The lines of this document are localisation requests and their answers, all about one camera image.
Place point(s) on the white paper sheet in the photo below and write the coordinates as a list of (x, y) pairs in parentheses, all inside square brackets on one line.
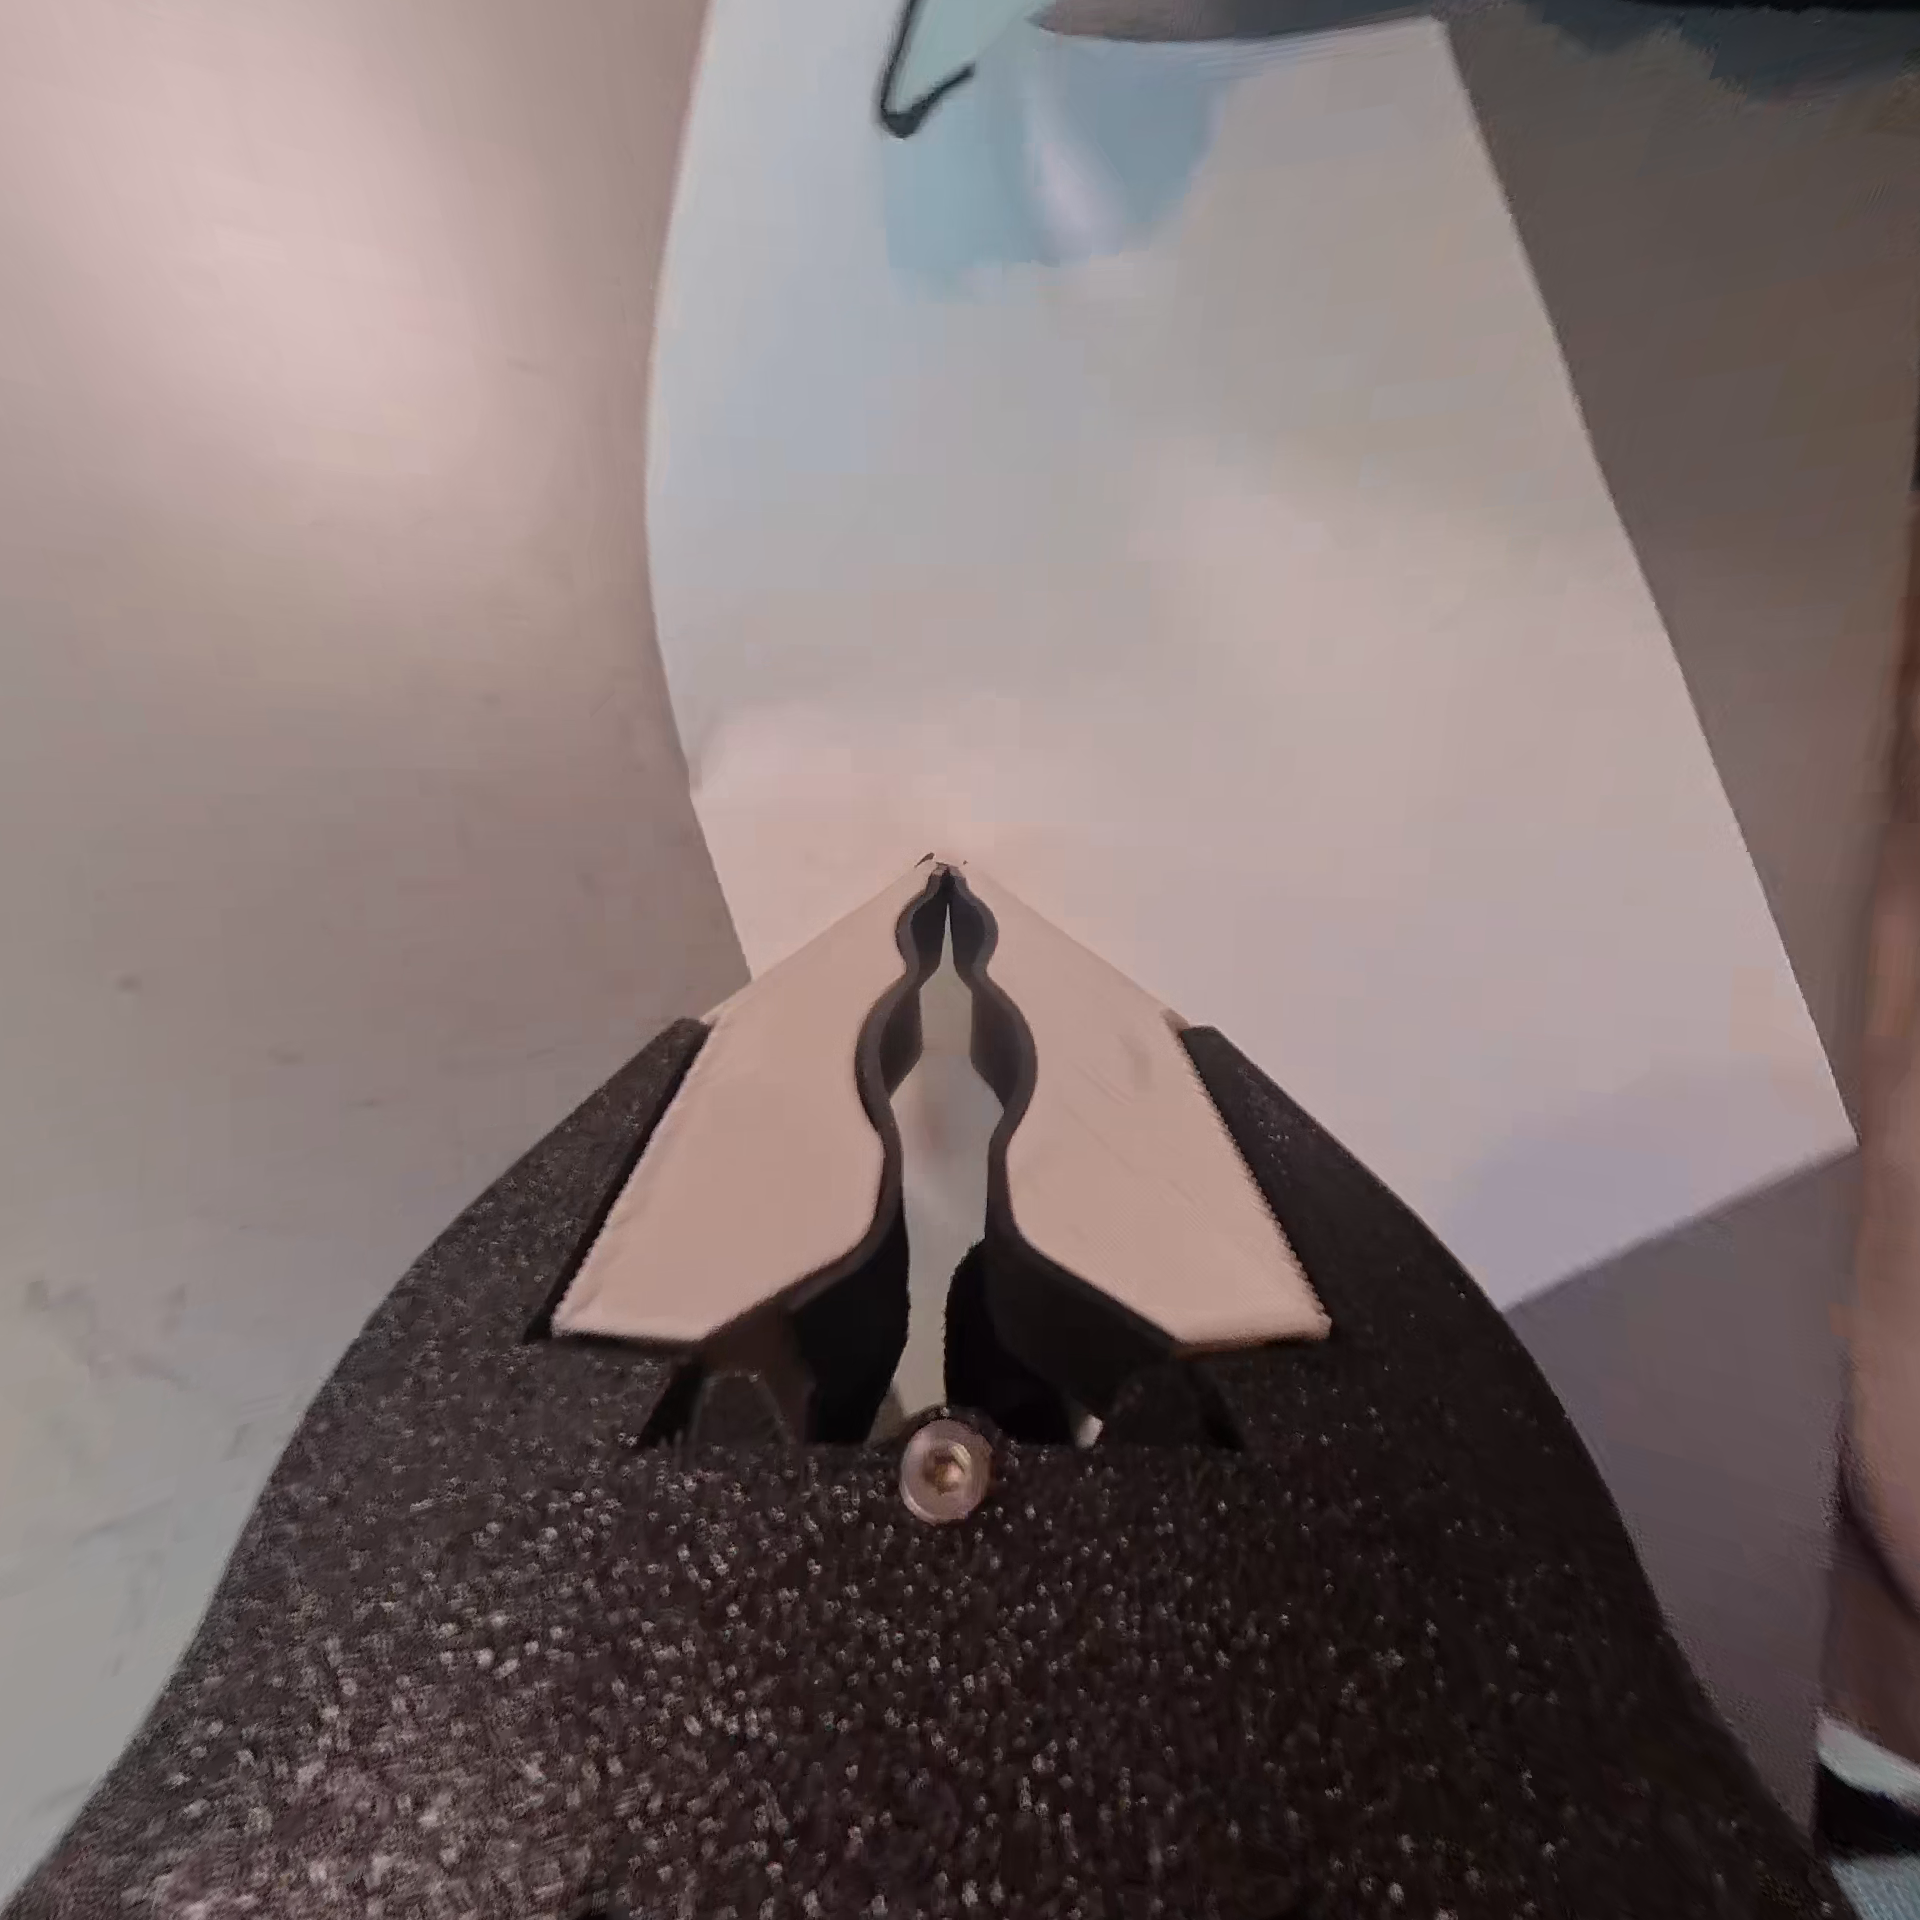
[(1201, 600)]

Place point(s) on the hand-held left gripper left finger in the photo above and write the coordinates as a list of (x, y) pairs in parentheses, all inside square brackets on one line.
[(735, 1184)]

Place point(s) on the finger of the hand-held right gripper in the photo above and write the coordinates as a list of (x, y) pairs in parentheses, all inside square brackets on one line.
[(938, 37)]

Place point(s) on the beige printed hoodie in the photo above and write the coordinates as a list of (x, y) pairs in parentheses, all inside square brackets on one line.
[(1883, 1349)]

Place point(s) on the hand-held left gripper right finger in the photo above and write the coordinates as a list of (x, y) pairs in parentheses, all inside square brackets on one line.
[(1155, 1201)]

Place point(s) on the grey desk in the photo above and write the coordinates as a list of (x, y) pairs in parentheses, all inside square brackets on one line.
[(300, 600)]

